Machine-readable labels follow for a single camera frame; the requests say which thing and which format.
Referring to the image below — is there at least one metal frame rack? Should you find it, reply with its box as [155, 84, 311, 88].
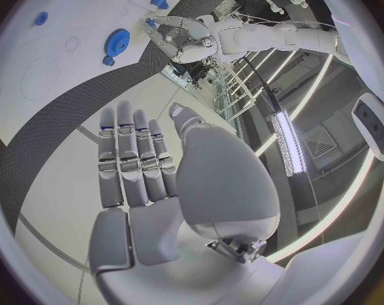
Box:
[211, 62, 257, 123]

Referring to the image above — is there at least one white task board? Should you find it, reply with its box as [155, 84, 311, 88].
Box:
[0, 0, 204, 147]

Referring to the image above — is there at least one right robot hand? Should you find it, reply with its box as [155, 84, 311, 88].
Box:
[87, 100, 286, 305]

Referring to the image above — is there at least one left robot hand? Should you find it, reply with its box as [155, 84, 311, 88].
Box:
[142, 15, 219, 64]

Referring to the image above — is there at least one glowing light bar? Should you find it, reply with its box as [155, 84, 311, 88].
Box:
[268, 110, 308, 178]

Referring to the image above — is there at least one white cable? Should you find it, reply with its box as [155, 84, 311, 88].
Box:
[234, 12, 336, 29]

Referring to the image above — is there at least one white robot head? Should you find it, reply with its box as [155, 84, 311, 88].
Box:
[349, 92, 384, 163]

